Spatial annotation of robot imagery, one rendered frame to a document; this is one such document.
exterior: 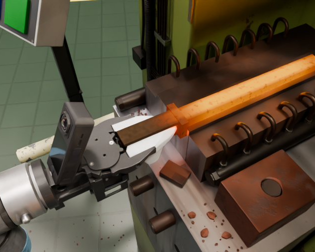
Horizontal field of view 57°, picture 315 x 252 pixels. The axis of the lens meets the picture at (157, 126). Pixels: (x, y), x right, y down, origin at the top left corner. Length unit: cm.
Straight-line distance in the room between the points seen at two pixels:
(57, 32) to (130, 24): 186
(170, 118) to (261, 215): 18
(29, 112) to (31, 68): 44
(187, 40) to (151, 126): 28
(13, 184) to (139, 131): 18
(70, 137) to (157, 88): 23
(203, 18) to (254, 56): 13
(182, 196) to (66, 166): 20
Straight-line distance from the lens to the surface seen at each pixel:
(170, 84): 55
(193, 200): 49
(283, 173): 47
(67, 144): 37
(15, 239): 51
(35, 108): 199
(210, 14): 64
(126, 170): 41
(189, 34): 64
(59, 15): 75
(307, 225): 52
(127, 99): 57
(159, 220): 50
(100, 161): 40
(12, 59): 244
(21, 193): 41
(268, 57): 63
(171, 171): 49
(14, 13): 77
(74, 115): 35
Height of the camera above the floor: 135
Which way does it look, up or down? 51 degrees down
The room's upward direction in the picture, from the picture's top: straight up
